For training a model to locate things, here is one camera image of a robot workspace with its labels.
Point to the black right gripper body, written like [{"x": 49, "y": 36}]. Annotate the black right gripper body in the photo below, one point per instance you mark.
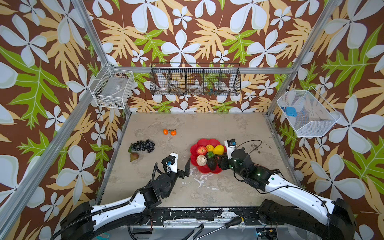
[{"x": 225, "y": 161}]

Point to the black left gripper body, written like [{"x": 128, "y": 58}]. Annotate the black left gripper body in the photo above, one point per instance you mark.
[{"x": 179, "y": 174}]

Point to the dark avocado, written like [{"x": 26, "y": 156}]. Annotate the dark avocado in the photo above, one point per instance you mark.
[{"x": 212, "y": 164}]

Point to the yellow lemon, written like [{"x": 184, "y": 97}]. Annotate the yellow lemon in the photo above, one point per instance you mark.
[{"x": 219, "y": 150}]

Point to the white garlic bulb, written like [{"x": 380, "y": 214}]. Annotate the white garlic bulb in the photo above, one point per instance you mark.
[{"x": 202, "y": 160}]

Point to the small yellow orange fruit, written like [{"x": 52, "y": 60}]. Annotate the small yellow orange fruit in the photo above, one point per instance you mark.
[{"x": 210, "y": 148}]

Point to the red apple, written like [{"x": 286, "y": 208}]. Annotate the red apple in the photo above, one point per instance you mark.
[{"x": 201, "y": 151}]

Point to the red green fig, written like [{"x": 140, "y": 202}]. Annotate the red green fig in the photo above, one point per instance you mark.
[{"x": 134, "y": 156}]

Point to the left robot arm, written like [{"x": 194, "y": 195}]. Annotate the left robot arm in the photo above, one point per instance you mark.
[{"x": 86, "y": 221}]

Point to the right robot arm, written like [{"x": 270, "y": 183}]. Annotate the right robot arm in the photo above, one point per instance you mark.
[{"x": 326, "y": 218}]

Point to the red flower-shaped fruit bowl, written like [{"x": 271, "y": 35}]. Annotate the red flower-shaped fruit bowl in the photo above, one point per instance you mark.
[{"x": 205, "y": 155}]

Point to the orange tangerine pair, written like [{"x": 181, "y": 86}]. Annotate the orange tangerine pair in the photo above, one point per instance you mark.
[{"x": 170, "y": 132}]

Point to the black grape bunch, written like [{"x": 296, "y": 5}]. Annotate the black grape bunch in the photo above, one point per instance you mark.
[{"x": 145, "y": 146}]

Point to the blue object in basket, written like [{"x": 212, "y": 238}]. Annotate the blue object in basket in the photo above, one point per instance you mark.
[{"x": 290, "y": 111}]

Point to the white mesh basket right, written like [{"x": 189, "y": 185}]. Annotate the white mesh basket right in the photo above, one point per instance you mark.
[{"x": 316, "y": 116}]

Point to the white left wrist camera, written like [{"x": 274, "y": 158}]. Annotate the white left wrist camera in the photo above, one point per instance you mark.
[{"x": 170, "y": 163}]

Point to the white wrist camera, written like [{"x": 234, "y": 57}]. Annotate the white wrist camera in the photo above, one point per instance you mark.
[
  {"x": 230, "y": 147},
  {"x": 170, "y": 163}
]

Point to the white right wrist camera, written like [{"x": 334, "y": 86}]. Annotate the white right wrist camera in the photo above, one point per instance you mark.
[{"x": 230, "y": 147}]

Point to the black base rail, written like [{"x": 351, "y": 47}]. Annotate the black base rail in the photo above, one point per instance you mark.
[{"x": 160, "y": 216}]

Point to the black pliers handle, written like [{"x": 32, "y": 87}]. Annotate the black pliers handle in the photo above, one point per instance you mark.
[{"x": 193, "y": 235}]

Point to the black wire basket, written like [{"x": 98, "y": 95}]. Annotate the black wire basket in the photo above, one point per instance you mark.
[{"x": 211, "y": 79}]

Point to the aluminium frame post right rear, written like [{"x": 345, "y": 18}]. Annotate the aluminium frame post right rear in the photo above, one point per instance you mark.
[{"x": 309, "y": 43}]

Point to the aluminium frame post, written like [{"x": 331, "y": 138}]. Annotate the aluminium frame post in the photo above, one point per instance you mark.
[
  {"x": 309, "y": 43},
  {"x": 95, "y": 41}
]

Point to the white wire basket left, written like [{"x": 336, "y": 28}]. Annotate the white wire basket left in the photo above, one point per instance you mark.
[{"x": 112, "y": 87}]

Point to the aluminium frame beam left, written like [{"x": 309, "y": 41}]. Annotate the aluminium frame beam left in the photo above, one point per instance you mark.
[{"x": 18, "y": 201}]

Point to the aluminium frame post left rear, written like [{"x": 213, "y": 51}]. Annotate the aluminium frame post left rear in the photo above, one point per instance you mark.
[{"x": 95, "y": 41}]

